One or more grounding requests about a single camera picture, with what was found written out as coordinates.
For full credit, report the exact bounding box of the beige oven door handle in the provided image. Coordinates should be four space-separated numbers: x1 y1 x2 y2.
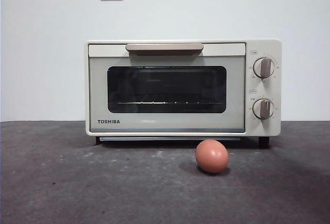
125 43 204 57

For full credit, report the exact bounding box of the glass oven door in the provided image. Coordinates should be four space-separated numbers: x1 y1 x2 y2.
88 43 246 133

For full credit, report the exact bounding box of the brown egg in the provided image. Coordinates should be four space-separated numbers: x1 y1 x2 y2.
194 139 229 174

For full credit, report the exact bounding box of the cream oven knob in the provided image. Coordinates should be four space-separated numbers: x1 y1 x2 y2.
252 98 275 120
252 57 275 79

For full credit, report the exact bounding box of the cream Toshiba toaster oven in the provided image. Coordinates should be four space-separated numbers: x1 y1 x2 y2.
84 38 282 149

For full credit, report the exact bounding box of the wire oven rack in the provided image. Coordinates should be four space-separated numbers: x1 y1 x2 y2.
117 101 220 106

